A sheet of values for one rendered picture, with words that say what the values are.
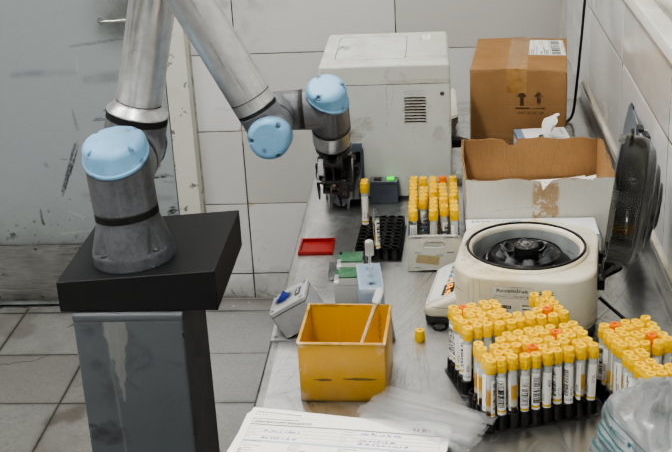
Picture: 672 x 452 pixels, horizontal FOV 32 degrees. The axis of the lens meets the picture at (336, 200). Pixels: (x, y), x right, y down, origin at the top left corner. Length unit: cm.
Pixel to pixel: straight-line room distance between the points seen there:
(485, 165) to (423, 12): 137
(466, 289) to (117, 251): 62
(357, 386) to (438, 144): 85
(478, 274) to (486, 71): 101
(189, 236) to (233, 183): 177
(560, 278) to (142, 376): 78
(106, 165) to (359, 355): 60
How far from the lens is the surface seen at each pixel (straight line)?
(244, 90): 202
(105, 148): 208
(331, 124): 217
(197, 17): 200
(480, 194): 223
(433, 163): 252
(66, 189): 407
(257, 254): 408
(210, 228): 226
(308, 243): 234
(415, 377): 185
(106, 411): 224
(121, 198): 209
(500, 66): 287
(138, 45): 216
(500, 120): 288
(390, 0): 377
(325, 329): 188
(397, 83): 246
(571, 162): 248
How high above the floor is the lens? 180
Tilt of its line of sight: 21 degrees down
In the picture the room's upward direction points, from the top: 3 degrees counter-clockwise
